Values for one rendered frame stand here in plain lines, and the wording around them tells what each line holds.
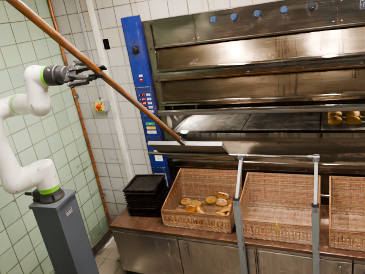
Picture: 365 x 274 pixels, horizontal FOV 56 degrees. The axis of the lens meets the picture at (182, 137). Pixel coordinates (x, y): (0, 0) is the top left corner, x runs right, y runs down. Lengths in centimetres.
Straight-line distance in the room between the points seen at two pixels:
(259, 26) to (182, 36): 57
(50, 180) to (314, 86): 181
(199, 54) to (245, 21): 41
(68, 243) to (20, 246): 77
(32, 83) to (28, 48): 131
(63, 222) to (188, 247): 100
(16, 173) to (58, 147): 109
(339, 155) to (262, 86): 74
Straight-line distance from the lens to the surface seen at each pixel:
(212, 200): 290
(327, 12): 245
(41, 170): 212
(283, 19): 247
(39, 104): 169
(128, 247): 303
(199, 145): 229
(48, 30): 131
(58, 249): 236
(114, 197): 357
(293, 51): 246
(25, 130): 290
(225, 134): 273
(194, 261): 280
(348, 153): 269
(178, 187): 299
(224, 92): 261
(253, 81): 257
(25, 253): 304
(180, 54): 268
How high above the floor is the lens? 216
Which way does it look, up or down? 21 degrees down
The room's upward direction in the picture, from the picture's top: 9 degrees counter-clockwise
